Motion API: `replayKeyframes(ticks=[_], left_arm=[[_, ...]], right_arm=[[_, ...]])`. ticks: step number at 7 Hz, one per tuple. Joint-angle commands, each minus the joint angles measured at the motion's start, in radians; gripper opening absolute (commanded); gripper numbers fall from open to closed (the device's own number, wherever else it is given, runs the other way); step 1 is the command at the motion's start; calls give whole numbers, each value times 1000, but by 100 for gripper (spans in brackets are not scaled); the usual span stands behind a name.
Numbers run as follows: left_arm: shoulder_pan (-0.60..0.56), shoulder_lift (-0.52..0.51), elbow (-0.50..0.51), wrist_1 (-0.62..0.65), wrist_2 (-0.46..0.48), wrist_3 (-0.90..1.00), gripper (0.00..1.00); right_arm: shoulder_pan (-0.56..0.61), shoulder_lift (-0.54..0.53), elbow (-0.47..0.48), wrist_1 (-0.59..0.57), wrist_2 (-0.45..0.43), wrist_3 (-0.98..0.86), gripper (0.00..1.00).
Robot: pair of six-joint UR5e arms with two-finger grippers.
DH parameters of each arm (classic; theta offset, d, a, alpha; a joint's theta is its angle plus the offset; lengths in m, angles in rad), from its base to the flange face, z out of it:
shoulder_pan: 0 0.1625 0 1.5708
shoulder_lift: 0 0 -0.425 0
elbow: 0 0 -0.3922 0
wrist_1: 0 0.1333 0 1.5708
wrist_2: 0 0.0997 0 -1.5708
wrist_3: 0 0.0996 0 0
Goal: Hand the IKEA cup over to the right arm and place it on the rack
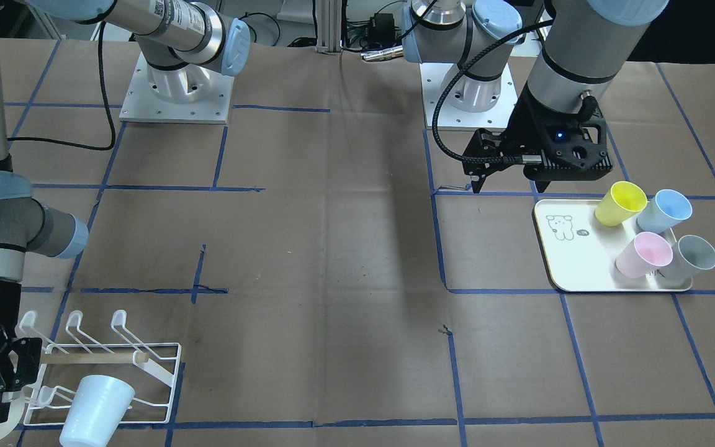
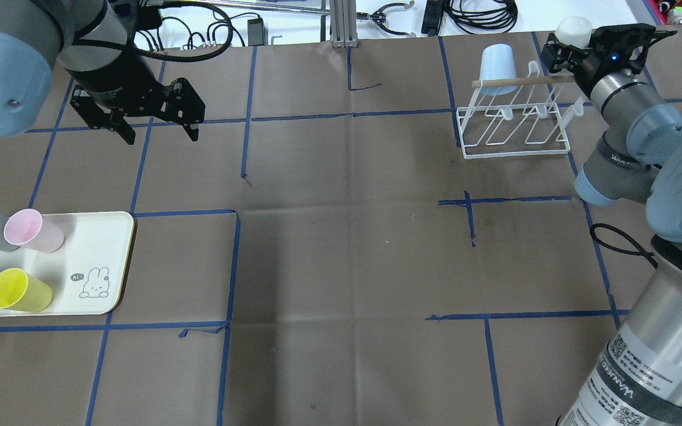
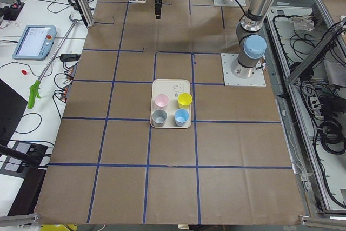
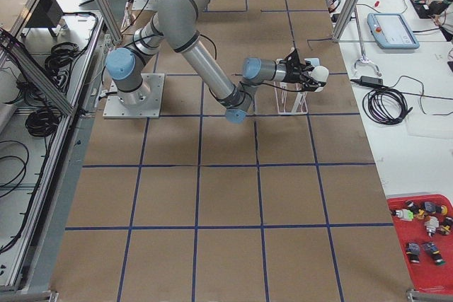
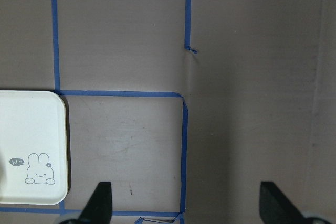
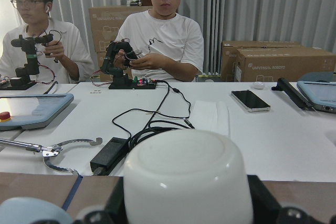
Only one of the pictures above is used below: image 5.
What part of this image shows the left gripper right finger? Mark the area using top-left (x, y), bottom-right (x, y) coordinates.
top-left (259, 182), bottom-right (312, 224)

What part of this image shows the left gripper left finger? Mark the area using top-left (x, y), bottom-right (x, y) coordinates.
top-left (78, 182), bottom-right (112, 224)

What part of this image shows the cream bunny tray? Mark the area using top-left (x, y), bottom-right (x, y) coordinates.
top-left (1, 90), bottom-right (69, 205)

